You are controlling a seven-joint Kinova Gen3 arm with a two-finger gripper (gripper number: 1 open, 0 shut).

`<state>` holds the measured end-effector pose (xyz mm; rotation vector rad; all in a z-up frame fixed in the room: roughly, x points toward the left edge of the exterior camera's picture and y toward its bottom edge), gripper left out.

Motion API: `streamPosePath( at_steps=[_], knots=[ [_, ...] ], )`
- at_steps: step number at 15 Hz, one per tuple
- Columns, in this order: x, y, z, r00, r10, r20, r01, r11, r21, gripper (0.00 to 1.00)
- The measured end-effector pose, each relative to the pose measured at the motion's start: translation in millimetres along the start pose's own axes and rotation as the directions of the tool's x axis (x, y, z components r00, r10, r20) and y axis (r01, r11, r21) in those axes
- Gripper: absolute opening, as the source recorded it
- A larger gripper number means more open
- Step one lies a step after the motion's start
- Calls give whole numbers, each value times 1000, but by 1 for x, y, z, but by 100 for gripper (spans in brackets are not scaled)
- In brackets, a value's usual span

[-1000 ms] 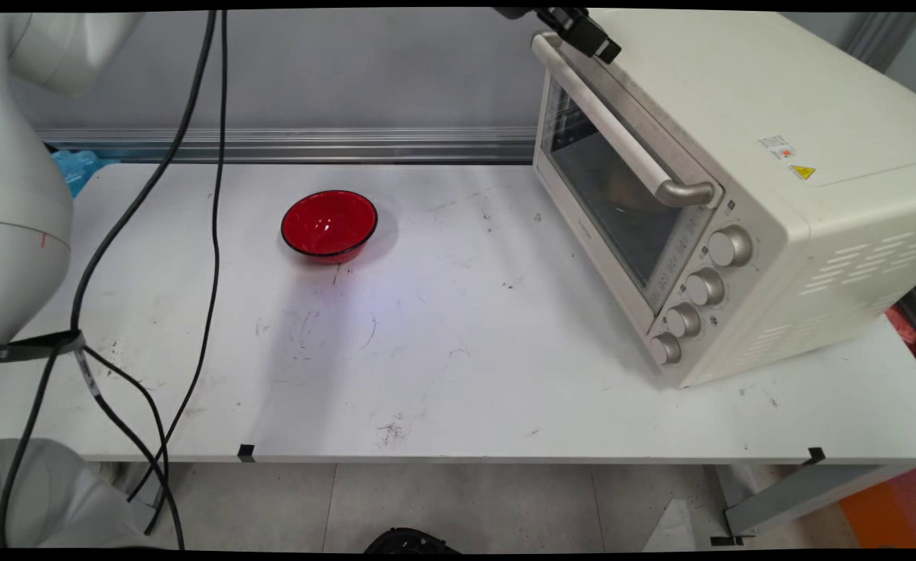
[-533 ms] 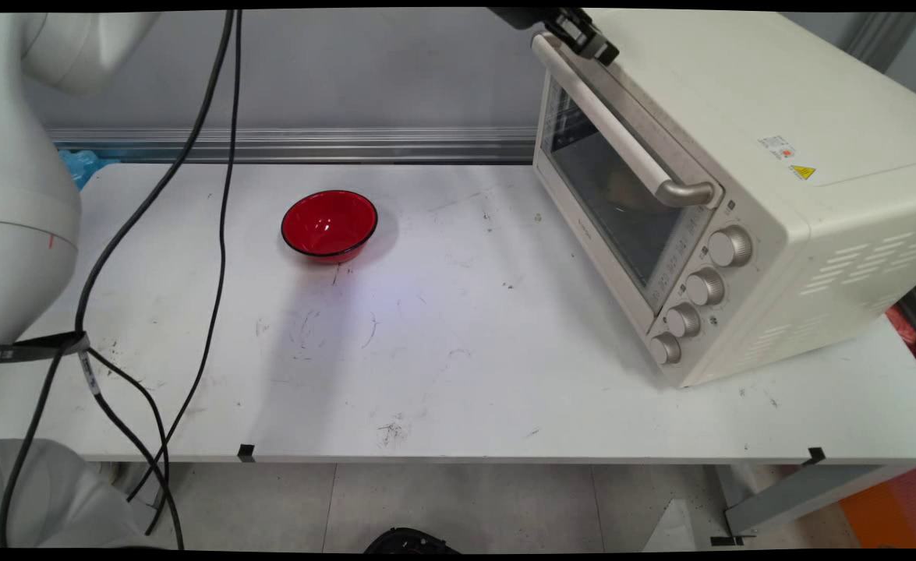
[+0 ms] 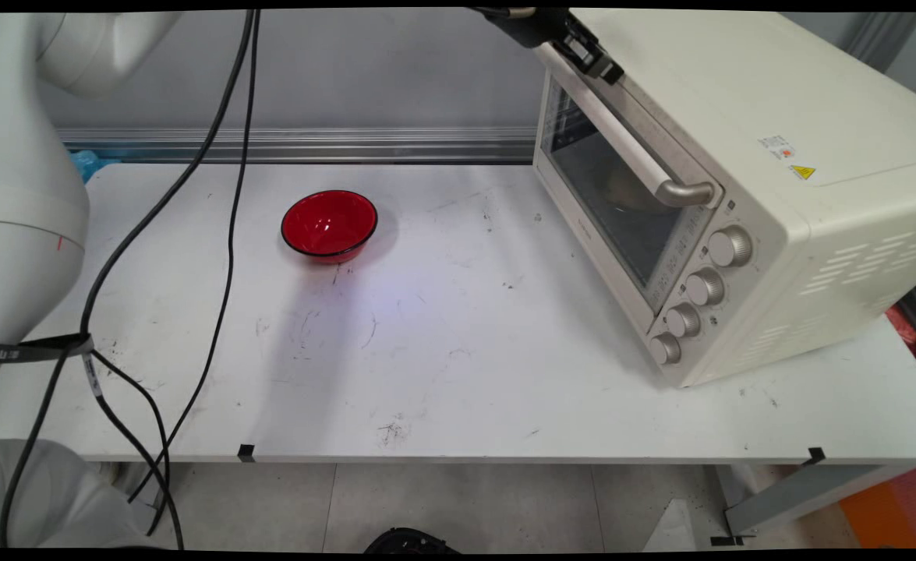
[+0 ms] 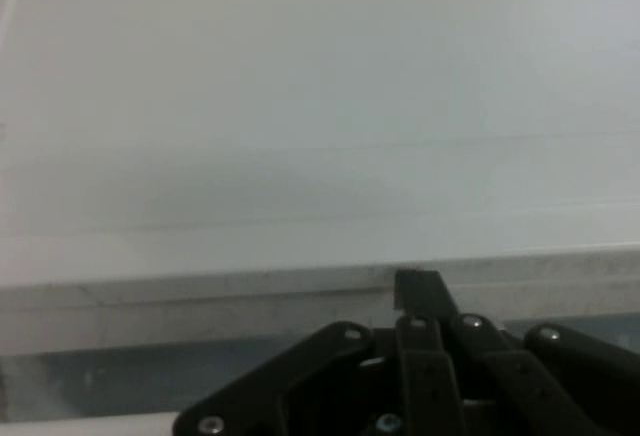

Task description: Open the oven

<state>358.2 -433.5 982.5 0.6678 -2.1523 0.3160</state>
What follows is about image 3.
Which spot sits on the cream toaster oven body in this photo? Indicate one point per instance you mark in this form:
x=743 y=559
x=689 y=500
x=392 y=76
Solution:
x=777 y=257

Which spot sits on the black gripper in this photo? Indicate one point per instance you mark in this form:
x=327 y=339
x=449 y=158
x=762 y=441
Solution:
x=528 y=27

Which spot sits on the orange box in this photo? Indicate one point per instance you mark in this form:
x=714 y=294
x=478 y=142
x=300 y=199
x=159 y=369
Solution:
x=890 y=510

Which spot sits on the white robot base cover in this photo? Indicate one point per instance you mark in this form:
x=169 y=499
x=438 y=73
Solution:
x=60 y=499

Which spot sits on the yellow warning sticker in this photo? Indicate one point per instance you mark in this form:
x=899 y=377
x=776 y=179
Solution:
x=803 y=172

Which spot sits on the silver oven knob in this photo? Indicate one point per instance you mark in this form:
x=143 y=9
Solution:
x=730 y=247
x=666 y=349
x=705 y=287
x=683 y=321

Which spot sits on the aluminium wall rail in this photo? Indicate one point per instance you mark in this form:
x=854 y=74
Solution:
x=348 y=146

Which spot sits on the grey table leg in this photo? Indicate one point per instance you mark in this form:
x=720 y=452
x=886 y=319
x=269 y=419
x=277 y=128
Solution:
x=146 y=487

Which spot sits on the black round floor object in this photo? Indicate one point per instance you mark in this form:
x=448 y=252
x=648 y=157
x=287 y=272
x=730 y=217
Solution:
x=411 y=541

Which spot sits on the grey table leg brace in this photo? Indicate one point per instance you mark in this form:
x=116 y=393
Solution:
x=801 y=495

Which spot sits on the red bowl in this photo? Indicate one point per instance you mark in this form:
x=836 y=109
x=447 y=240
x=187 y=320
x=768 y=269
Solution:
x=329 y=224

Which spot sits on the cream glass oven door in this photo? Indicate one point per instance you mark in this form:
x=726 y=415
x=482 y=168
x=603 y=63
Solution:
x=621 y=218

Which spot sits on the black tape marker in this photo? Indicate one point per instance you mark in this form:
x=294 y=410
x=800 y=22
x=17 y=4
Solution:
x=815 y=456
x=246 y=453

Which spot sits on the red item beside table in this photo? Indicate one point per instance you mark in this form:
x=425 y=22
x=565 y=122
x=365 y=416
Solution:
x=906 y=335

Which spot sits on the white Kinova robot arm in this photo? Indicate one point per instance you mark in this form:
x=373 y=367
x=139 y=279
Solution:
x=29 y=195

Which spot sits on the white label sticker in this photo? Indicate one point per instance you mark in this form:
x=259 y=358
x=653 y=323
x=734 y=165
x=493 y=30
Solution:
x=777 y=147

